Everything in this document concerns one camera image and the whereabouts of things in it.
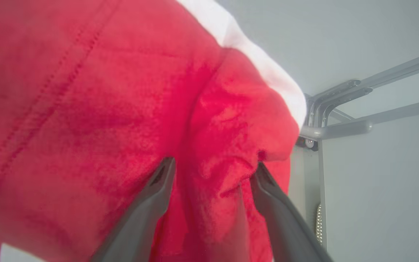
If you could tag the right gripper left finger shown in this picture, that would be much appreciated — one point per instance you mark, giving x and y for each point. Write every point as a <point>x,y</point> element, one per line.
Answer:
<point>147,211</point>

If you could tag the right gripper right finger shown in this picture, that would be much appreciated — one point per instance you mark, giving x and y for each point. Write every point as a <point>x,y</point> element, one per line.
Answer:
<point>282,225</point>

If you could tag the red shorts white trim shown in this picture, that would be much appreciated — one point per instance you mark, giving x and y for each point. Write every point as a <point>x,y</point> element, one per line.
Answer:
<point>86,109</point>

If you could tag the white perforated laundry basket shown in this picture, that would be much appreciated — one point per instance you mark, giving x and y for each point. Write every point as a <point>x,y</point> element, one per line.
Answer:
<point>319,223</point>

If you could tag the grey metal partition post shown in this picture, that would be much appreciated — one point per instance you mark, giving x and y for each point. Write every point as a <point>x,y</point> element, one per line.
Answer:
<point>340,130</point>

